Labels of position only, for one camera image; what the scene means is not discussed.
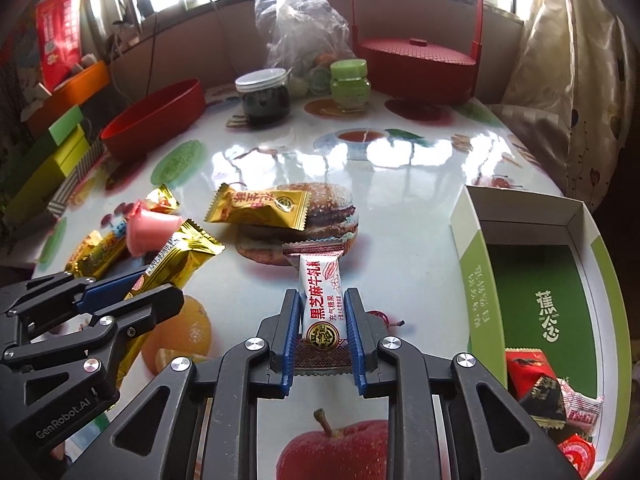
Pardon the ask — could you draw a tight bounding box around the clear plastic bag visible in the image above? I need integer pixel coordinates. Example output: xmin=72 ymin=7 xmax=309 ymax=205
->
xmin=254 ymin=0 xmax=353 ymax=98

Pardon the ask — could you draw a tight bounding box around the red oval bowl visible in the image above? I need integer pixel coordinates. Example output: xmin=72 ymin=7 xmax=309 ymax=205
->
xmin=99 ymin=78 xmax=206 ymax=161

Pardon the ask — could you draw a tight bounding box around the white brown-ended candy packet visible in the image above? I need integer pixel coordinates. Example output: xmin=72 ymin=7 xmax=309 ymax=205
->
xmin=281 ymin=241 xmax=353 ymax=377

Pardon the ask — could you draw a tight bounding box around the dark glass jar clear lid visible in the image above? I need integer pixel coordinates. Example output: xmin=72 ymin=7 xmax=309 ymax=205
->
xmin=235 ymin=68 xmax=292 ymax=126

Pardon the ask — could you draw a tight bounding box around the pink jelly cup red lid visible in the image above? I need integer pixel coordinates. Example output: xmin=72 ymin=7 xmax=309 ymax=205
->
xmin=125 ymin=200 xmax=183 ymax=256
xmin=557 ymin=435 xmax=597 ymax=473

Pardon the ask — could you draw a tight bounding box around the green jar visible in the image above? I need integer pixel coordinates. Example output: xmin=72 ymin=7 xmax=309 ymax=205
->
xmin=329 ymin=59 xmax=371 ymax=106

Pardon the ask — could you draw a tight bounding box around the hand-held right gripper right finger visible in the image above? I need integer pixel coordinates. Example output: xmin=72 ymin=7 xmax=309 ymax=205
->
xmin=342 ymin=287 xmax=583 ymax=480

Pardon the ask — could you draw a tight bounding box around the yellow-green box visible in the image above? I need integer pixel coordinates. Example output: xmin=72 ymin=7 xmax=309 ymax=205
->
xmin=0 ymin=125 xmax=91 ymax=221

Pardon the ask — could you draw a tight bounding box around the small crinkled gold packet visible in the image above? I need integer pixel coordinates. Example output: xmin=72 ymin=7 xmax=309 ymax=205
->
xmin=144 ymin=185 xmax=181 ymax=213

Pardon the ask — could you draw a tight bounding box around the green cardboard box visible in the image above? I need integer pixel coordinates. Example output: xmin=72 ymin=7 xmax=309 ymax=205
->
xmin=450 ymin=185 xmax=632 ymax=473

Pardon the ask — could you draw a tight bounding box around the gold packet colourful print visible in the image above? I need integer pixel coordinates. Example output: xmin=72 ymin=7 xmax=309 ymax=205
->
xmin=65 ymin=230 xmax=128 ymax=278

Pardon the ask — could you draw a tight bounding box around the beige printed curtain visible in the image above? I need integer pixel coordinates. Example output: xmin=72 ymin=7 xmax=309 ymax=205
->
xmin=492 ymin=0 xmax=631 ymax=211

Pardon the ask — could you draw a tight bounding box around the red basket with handle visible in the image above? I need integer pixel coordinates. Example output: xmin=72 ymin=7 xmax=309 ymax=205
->
xmin=350 ymin=0 xmax=486 ymax=106

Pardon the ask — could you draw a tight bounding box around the black white striped box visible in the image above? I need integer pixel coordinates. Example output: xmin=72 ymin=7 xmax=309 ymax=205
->
xmin=47 ymin=140 xmax=103 ymax=218

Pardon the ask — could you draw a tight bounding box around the orange box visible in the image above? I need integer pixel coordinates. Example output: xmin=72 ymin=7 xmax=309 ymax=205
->
xmin=22 ymin=60 xmax=111 ymax=133

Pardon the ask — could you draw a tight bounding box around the gold red-print snack packet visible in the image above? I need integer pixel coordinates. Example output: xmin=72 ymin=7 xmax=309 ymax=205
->
xmin=204 ymin=183 xmax=312 ymax=231

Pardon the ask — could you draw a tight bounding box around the red snack bag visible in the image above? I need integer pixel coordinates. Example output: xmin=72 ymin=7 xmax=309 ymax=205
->
xmin=35 ymin=0 xmax=86 ymax=92

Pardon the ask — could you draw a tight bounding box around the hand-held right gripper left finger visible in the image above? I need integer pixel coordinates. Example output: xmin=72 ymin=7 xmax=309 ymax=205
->
xmin=62 ymin=287 xmax=306 ymax=480

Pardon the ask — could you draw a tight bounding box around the bright green box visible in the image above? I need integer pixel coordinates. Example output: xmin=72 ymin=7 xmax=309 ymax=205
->
xmin=48 ymin=105 xmax=83 ymax=143

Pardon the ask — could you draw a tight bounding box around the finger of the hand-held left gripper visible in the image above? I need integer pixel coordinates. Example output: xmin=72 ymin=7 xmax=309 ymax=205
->
xmin=0 ymin=285 xmax=186 ymax=403
xmin=0 ymin=267 xmax=151 ymax=346

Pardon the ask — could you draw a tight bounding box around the long gold snack packet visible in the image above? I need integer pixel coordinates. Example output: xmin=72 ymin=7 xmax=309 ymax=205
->
xmin=116 ymin=218 xmax=226 ymax=393

